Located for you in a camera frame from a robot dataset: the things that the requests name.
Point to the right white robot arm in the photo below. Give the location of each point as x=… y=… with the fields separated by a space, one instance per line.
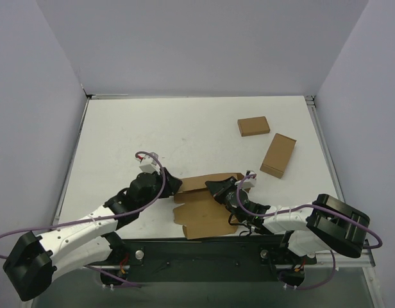
x=325 y=224

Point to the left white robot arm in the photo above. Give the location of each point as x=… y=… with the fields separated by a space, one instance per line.
x=38 y=260

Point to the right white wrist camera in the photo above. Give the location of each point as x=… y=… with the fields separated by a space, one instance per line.
x=249 y=180

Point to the long folded cardboard box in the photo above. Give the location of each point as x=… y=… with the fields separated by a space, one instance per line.
x=278 y=155

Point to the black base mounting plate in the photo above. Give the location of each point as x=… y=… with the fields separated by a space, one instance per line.
x=252 y=258

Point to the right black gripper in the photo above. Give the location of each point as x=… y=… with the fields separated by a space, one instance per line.
x=221 y=190

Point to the small folded cardboard box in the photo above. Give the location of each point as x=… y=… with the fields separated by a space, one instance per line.
x=253 y=126

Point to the aluminium table frame rail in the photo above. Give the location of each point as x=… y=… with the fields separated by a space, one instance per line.
x=366 y=260

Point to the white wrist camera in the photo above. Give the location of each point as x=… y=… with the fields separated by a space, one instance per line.
x=148 y=163
x=249 y=180

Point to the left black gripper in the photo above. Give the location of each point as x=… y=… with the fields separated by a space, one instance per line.
x=171 y=185

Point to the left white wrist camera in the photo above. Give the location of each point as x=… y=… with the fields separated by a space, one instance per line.
x=148 y=163

